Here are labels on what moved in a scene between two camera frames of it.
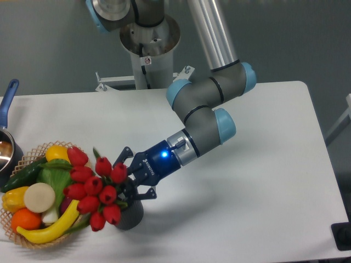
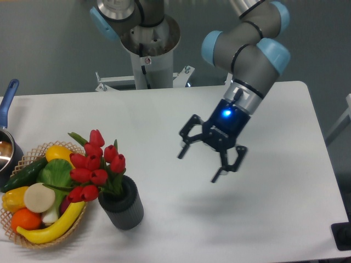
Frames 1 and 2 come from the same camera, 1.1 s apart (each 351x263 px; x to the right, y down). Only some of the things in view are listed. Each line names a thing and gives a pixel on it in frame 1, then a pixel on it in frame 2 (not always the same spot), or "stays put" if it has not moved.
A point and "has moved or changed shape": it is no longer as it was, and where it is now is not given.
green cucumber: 24,178 stays put
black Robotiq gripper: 149,166 → 221,132
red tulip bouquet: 96,192 has moved or changed shape
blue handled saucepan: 10,154 stays put
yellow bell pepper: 13,199 stays put
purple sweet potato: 66,203 stays put
